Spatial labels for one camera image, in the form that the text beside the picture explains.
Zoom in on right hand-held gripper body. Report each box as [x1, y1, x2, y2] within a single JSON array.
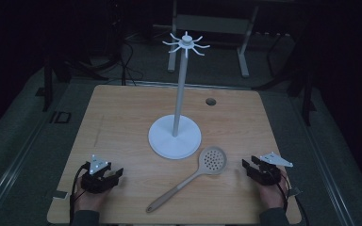
[[245, 152, 294, 186]]

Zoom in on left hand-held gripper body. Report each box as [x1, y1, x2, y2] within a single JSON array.
[[80, 153, 121, 194]]

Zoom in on beige slotted spoon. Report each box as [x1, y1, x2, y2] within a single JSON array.
[[145, 145, 228, 214]]

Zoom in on white hook rack stand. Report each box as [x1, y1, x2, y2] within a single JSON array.
[[147, 30, 211, 160]]

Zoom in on person's left hand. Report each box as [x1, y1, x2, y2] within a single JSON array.
[[74, 175, 113, 214]]

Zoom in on person's right hand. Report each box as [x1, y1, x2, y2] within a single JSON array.
[[256, 170, 289, 210]]

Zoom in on grey tape tag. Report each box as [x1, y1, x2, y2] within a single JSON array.
[[287, 186, 303, 199]]

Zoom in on black metal stand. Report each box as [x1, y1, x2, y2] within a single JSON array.
[[254, 31, 318, 127], [41, 55, 108, 113]]

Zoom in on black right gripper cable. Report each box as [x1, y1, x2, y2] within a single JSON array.
[[275, 170, 311, 226]]

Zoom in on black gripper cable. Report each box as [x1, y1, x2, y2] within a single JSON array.
[[275, 170, 311, 226], [69, 162, 90, 226]]

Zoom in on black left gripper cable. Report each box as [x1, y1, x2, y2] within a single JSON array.
[[69, 162, 90, 226]]

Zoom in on black rectangular bracket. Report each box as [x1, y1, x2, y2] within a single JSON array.
[[49, 110, 73, 124]]

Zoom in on black floor cables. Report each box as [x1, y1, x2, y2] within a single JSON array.
[[118, 40, 145, 87]]

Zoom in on white metal desk frame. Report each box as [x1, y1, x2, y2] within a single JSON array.
[[167, 0, 260, 79]]

